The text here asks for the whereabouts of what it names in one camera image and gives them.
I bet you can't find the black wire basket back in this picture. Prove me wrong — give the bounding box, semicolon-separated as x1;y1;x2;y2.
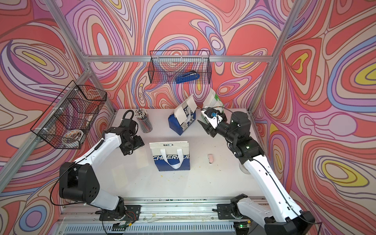
148;50;212;85

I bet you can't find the tape roll in basket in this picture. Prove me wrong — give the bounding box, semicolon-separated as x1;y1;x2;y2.
62;129;84;145

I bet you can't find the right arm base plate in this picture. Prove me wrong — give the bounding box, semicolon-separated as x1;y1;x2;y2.
212;203;252;221

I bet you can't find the white tape roll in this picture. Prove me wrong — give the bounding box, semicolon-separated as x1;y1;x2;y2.
239;163;251;175

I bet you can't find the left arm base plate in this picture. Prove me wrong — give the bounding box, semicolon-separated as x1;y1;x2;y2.
96;205;141;222

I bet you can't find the blue white paper bag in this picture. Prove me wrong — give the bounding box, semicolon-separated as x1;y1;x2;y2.
168;95;197;136

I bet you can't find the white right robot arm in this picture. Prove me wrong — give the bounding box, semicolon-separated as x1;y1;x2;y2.
200;107;316;235

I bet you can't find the blue stapler in basket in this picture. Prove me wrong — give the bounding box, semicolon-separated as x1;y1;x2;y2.
175;70;200;84

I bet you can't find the dark blue paper bag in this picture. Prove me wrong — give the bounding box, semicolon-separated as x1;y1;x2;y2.
149;141;191;171

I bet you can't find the clear cup of pencils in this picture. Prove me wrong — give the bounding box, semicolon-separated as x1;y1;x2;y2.
135;108;153;133

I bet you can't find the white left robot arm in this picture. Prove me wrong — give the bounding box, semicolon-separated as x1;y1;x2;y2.
57;110;144;221

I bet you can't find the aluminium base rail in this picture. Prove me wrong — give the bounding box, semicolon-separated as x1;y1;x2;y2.
52;197;266;235

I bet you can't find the black wire basket left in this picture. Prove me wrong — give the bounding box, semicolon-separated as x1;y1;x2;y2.
30;81;107;149

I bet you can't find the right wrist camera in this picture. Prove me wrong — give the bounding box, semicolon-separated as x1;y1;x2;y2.
201;107;225;130

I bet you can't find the green white paper bag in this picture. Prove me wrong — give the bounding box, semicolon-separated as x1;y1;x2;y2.
201;88;227;124

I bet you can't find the black wire basket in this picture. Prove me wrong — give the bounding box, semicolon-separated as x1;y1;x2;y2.
148;50;212;85
30;81;107;149

